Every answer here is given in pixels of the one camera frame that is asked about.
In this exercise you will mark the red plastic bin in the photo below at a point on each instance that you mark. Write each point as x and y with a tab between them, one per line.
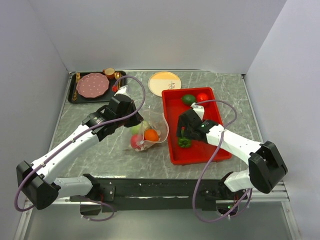
173	106

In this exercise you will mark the gold fork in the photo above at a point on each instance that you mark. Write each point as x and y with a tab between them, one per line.
77	79

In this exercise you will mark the beige round plate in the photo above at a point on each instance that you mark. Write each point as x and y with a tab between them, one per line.
163	80

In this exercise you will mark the black serving tray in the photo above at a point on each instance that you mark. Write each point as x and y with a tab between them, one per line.
82	100

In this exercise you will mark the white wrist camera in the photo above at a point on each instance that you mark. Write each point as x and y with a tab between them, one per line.
199	110
122	93

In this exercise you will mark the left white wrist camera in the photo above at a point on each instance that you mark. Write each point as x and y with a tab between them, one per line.
122	93

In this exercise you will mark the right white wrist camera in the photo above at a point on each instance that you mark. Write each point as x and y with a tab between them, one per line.
199	110

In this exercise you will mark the red apple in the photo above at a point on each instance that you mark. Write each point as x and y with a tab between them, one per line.
135	142

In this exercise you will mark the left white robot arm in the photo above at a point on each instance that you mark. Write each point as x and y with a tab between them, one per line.
40	181

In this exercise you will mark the orange fruit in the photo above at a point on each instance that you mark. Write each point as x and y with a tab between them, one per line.
151	135

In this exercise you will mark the green lime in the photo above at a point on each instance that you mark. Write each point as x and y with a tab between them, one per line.
188	99

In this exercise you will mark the red tomato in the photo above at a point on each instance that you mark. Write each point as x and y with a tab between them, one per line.
201	97

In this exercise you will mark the aluminium rail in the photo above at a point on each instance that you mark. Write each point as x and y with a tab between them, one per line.
278	195

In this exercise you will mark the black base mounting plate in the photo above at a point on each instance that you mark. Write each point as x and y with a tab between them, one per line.
127	194

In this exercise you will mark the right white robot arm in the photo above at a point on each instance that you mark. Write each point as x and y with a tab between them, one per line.
266	166

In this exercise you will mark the orange cup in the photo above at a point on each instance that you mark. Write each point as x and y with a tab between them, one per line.
109	73

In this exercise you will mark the clear zip top bag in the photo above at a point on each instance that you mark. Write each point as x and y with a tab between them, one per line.
157	121

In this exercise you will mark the pink dotted plate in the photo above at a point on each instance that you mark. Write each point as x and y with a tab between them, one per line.
93	85

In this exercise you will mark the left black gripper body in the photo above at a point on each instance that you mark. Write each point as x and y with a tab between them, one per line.
130	121

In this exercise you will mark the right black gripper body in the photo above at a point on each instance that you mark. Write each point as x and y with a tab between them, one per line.
187	132

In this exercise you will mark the light green apple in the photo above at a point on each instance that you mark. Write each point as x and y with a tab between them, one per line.
140	128

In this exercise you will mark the green bell pepper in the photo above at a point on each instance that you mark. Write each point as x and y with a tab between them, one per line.
184	142

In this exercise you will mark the gold spoon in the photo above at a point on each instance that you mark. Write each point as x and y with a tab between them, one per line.
118	75

